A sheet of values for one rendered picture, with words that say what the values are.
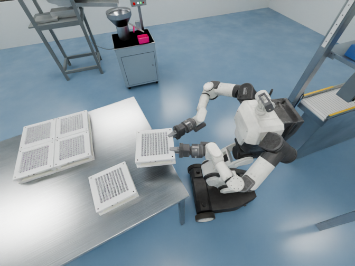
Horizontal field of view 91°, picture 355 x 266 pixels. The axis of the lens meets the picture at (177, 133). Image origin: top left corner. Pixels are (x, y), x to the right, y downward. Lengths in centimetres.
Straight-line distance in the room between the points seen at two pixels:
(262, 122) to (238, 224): 131
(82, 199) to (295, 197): 210
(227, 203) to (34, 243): 153
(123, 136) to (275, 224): 173
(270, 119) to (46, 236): 141
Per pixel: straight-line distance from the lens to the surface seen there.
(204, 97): 133
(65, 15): 387
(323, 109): 197
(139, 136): 120
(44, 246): 135
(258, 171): 98
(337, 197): 271
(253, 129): 104
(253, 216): 218
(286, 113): 116
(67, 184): 143
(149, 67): 322
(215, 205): 193
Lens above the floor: 200
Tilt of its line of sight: 52 degrees down
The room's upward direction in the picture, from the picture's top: 3 degrees counter-clockwise
